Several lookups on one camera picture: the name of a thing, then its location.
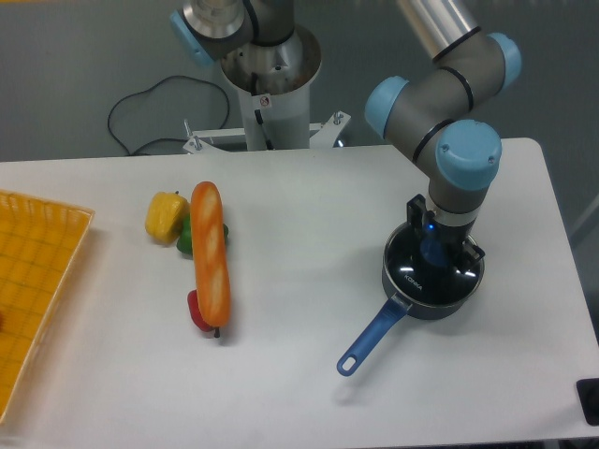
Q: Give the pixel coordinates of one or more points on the yellow toy bell pepper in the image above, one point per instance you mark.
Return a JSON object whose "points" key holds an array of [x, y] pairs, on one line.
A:
{"points": [[165, 214]]}

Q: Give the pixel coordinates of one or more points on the yellow plastic basket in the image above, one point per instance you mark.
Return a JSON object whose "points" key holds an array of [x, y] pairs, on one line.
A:
{"points": [[40, 239]]}

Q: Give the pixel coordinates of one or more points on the red toy bell pepper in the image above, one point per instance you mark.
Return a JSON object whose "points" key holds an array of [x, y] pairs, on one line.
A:
{"points": [[197, 318]]}

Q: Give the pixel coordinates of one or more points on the dark blue saucepan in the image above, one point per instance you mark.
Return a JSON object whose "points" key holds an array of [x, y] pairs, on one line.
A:
{"points": [[391, 313]]}

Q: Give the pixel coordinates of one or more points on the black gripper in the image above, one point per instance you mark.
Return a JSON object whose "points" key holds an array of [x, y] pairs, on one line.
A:
{"points": [[445, 236]]}

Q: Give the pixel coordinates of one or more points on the black object table corner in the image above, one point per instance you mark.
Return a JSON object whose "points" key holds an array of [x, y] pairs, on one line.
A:
{"points": [[588, 394]]}

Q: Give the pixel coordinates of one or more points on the glass pot lid blue knob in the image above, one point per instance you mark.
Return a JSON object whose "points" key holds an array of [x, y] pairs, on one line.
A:
{"points": [[429, 289]]}

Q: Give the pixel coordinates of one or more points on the toy baguette bread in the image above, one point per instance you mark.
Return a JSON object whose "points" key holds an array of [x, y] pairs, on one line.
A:
{"points": [[211, 272]]}

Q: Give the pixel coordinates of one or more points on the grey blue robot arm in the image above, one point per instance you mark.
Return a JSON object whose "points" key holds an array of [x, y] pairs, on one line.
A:
{"points": [[426, 121]]}

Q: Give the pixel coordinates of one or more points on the green toy bell pepper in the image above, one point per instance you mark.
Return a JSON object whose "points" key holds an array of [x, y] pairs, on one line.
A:
{"points": [[185, 239]]}

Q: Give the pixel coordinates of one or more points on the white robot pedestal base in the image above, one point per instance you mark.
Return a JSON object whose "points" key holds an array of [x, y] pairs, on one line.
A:
{"points": [[273, 85]]}

